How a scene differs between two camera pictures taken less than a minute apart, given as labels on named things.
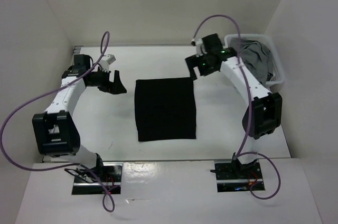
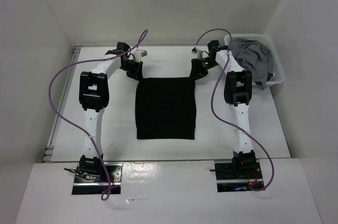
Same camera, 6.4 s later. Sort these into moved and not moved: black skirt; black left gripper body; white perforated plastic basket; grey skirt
Moved: black left gripper body
Not moved: white perforated plastic basket; grey skirt; black skirt
